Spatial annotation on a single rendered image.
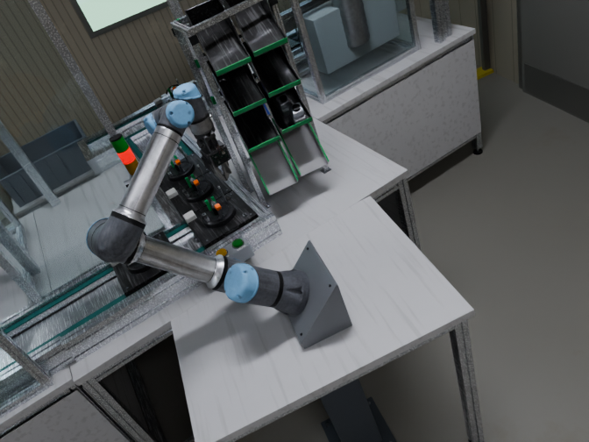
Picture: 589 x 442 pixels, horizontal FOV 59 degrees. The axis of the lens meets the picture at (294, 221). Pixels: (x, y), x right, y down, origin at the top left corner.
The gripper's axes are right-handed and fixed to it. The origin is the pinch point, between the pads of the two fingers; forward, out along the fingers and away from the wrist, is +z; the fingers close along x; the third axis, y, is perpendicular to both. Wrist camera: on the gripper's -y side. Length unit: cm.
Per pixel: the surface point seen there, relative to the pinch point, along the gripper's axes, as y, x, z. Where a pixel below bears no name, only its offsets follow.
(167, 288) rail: -2.1, -36.8, 30.4
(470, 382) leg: 73, 33, 77
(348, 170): -15, 54, 37
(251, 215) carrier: -8.7, 4.8, 26.3
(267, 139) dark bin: -13.7, 24.2, 3.3
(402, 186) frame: 5, 67, 45
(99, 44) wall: -381, 19, 30
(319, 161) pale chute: -10.8, 40.4, 22.7
